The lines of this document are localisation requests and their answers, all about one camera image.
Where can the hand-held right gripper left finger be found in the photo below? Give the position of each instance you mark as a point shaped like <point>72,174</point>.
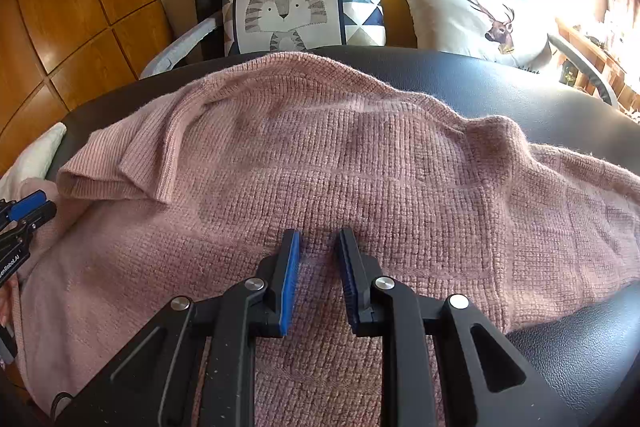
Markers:
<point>290,282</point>

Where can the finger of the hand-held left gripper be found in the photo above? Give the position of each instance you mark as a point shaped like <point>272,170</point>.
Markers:
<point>27,204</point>
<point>42,214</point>

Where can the pink knit sweater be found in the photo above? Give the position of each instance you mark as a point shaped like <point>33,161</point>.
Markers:
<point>325,157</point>

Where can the wooden desk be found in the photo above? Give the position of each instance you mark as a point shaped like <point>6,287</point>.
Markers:
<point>595,57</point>

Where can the person's left hand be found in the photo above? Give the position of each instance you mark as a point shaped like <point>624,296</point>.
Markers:
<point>3,309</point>

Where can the tiger print cushion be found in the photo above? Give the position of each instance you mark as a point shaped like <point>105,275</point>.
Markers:
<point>285,7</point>

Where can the white folded knit sweater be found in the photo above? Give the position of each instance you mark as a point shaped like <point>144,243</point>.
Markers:
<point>35,157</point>

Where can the wooden wardrobe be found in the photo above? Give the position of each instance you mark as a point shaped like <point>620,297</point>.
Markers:
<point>65,7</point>

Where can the deer print cushion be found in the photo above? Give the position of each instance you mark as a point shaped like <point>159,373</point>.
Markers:
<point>450,22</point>

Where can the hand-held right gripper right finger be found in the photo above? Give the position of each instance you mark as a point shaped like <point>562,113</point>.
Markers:
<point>347,282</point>

